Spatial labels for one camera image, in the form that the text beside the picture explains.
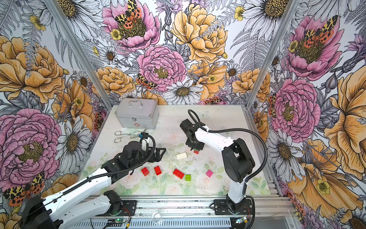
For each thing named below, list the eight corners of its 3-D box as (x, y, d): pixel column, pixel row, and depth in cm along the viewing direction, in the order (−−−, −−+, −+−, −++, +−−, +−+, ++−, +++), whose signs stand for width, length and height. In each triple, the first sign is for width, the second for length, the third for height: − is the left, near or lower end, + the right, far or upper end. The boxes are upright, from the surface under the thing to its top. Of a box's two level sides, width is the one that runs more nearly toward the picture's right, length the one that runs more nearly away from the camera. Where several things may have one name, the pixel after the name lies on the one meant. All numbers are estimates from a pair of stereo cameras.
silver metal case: (122, 129, 108) (114, 114, 95) (132, 103, 126) (126, 87, 113) (157, 129, 108) (153, 114, 95) (161, 103, 127) (159, 87, 114)
